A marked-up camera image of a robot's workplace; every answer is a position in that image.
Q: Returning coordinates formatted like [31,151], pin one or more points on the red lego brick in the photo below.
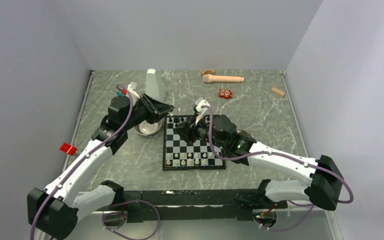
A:
[68,149]

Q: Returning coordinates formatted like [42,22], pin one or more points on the small wooden block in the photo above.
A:
[278,91]

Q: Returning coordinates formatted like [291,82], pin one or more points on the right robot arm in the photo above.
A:
[316,180]

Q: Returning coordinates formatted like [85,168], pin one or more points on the steel bowl with chess pieces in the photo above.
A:
[245,133]

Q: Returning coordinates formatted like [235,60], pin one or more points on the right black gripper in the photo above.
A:
[189,128]

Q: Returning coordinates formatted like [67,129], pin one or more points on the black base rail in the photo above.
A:
[150,205]

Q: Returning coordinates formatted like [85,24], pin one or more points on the red owl toy block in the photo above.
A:
[225,93]

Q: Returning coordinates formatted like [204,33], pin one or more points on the beige toy microphone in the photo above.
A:
[209,78]

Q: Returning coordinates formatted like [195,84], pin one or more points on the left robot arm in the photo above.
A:
[57,208]

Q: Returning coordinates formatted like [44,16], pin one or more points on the round wooden disc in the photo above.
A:
[208,72]

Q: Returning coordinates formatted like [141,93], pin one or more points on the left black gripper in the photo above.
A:
[155,109]

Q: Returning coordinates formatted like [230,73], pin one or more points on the black and white chessboard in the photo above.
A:
[179,155]

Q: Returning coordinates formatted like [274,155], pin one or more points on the grey plastic bottle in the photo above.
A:
[154,86]

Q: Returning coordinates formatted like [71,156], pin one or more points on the empty steel bowl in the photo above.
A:
[148,129]

